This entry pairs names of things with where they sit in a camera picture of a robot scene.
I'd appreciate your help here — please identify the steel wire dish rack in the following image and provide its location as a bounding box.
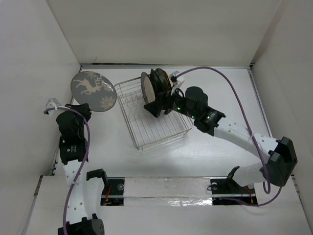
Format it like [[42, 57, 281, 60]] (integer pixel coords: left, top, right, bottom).
[[114, 78, 193, 150]]

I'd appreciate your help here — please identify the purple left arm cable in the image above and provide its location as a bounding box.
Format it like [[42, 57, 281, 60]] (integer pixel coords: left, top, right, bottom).
[[43, 107, 90, 231]]

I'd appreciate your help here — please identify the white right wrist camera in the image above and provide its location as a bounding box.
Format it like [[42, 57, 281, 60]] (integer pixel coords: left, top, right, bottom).
[[171, 71, 184, 95]]

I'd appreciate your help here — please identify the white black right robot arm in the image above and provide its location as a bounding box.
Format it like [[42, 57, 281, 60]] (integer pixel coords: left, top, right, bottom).
[[142, 87, 297, 192]]

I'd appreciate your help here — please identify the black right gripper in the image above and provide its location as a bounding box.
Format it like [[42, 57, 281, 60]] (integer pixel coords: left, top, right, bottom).
[[143, 85, 198, 120]]

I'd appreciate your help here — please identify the cream plate brown metallic rim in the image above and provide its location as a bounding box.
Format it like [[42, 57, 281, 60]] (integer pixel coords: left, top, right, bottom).
[[140, 72, 156, 104]]

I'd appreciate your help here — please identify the cream plate black striped rim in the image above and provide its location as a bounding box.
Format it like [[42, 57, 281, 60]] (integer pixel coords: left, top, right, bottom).
[[155, 68, 173, 91]]

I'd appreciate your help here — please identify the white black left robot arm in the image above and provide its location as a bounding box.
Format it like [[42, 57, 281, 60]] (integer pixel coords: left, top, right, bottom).
[[56, 103, 109, 235]]

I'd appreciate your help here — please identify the silver front table rail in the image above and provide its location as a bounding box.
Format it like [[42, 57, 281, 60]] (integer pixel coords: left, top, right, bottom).
[[100, 177, 258, 207]]

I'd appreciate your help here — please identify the grey plate tree pattern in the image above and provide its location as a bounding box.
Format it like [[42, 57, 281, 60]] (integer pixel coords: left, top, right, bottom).
[[70, 71, 117, 112]]

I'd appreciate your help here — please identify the beige plate leaf pattern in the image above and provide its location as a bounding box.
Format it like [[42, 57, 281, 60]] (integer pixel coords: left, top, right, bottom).
[[168, 73, 175, 89]]

